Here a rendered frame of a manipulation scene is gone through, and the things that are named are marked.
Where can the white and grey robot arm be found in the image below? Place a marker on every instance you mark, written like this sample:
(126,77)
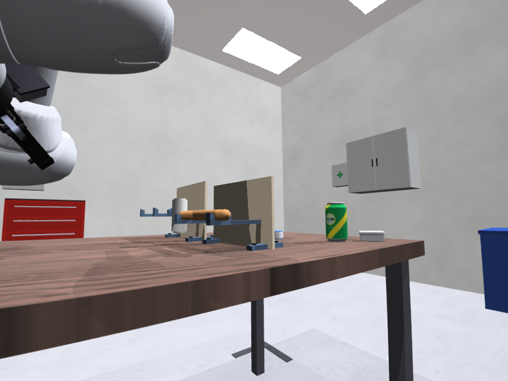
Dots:
(38,38)

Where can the green drink can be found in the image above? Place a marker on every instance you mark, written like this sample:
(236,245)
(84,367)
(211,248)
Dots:
(336,222)

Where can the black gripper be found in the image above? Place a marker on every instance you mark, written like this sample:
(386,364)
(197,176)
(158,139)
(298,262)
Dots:
(18,131)

